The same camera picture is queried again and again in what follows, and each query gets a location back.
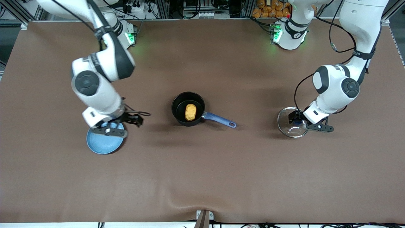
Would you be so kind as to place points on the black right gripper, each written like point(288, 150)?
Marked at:
point(130, 117)

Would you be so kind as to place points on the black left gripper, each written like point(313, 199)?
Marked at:
point(296, 116)

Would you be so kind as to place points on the glass lid with blue knob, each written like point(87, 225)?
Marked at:
point(291, 131)

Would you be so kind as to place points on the yellow potato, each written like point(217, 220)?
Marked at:
point(190, 112)

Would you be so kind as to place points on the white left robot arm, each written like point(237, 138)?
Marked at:
point(332, 85)

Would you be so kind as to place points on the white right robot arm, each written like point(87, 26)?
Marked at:
point(95, 91)

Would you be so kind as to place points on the blue round plate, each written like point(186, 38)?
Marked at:
point(101, 145)

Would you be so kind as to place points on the brown table mat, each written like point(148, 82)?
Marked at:
point(221, 174)

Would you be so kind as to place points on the pile of orange toy foods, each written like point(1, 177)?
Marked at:
point(270, 9)

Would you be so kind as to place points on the white power strip with plugs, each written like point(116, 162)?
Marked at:
point(139, 8)

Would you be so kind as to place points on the small white socket strip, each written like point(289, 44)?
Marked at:
point(205, 14)

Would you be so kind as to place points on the aluminium frame post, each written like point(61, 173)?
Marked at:
point(163, 9)
point(246, 8)

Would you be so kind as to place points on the metal bracket with brown post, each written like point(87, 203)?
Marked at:
point(204, 220)

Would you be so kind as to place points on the diagonal aluminium frame bar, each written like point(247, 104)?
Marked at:
point(392, 12)
point(19, 12)

